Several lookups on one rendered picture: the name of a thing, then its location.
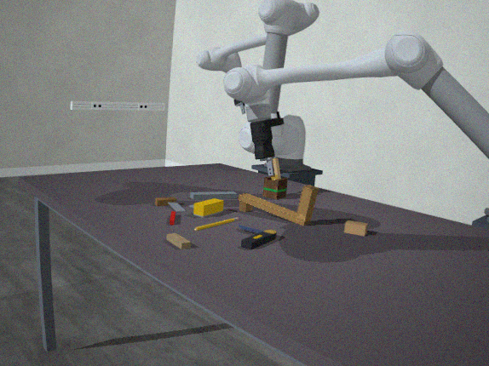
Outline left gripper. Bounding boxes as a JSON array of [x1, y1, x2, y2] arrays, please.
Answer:
[[245, 104, 284, 176]]

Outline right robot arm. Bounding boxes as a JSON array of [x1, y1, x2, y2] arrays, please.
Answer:
[[196, 0, 319, 172]]

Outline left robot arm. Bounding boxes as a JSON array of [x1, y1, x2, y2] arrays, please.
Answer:
[[223, 31, 489, 159]]

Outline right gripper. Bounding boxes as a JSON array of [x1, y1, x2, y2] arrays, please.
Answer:
[[234, 100, 245, 115]]

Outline yellow rectangular block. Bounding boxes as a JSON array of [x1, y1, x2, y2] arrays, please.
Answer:
[[193, 198, 224, 218]]

